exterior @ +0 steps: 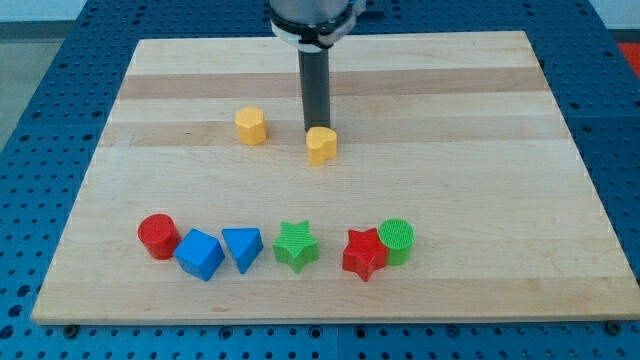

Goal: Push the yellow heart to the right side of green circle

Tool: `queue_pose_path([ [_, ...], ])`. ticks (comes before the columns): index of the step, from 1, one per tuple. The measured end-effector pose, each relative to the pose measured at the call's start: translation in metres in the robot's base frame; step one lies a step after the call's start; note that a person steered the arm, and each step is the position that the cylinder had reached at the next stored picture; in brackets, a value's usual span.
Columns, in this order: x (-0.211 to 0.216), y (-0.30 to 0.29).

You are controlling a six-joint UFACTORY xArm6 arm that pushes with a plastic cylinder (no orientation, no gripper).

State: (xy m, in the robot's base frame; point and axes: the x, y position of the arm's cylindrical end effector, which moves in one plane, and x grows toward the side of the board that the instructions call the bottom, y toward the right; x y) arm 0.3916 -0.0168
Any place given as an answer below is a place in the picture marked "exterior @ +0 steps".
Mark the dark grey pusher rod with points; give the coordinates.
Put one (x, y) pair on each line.
(315, 88)

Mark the yellow heart block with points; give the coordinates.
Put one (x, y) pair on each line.
(321, 144)

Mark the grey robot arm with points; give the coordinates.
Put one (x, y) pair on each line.
(312, 27)

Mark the yellow hexagon block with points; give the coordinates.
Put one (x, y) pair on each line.
(251, 126)

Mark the wooden board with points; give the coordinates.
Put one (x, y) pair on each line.
(459, 134)

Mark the green star block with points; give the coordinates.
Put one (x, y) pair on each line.
(296, 246)

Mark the green cylinder block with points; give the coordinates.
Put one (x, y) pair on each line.
(398, 236)

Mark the blue triangle block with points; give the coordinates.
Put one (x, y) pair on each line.
(245, 245)

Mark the red star block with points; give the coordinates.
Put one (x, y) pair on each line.
(364, 253)

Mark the blue cube block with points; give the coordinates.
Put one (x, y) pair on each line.
(199, 254)

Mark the red cylinder block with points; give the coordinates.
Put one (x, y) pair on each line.
(159, 235)

